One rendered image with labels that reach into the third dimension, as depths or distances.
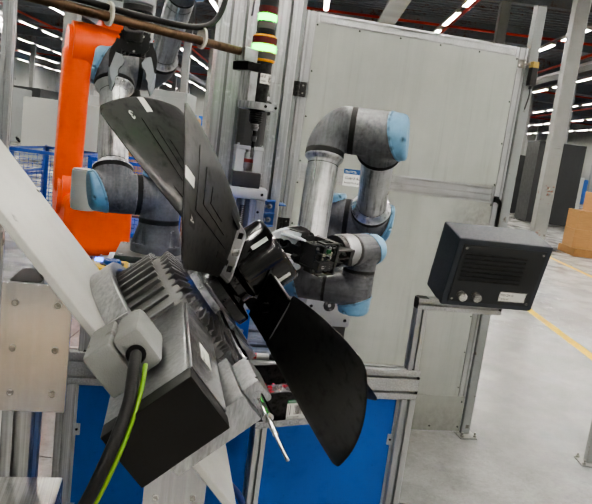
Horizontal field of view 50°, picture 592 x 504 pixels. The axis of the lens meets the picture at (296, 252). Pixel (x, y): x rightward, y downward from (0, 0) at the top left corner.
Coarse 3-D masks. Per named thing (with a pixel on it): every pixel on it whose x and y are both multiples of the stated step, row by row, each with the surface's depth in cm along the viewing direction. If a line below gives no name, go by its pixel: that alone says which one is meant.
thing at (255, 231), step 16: (256, 224) 106; (256, 240) 104; (272, 240) 104; (240, 256) 103; (256, 256) 103; (272, 256) 103; (240, 272) 103; (256, 272) 103; (272, 272) 104; (288, 272) 105; (224, 288) 102; (240, 288) 105; (256, 288) 104; (224, 304) 102; (240, 304) 106; (240, 320) 106
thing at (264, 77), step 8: (264, 64) 111; (264, 72) 111; (264, 80) 111; (256, 88) 112; (264, 88) 112; (256, 96) 112; (264, 96) 112; (256, 112) 113; (248, 120) 114; (256, 120) 113
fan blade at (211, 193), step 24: (192, 120) 82; (192, 144) 80; (192, 168) 79; (216, 168) 88; (192, 192) 78; (216, 192) 87; (216, 216) 88; (192, 240) 78; (216, 240) 90; (192, 264) 80; (216, 264) 92
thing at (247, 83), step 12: (240, 60) 109; (252, 60) 109; (240, 72) 111; (252, 72) 109; (240, 84) 111; (252, 84) 110; (240, 96) 111; (252, 96) 110; (252, 108) 111; (264, 108) 111; (276, 108) 112
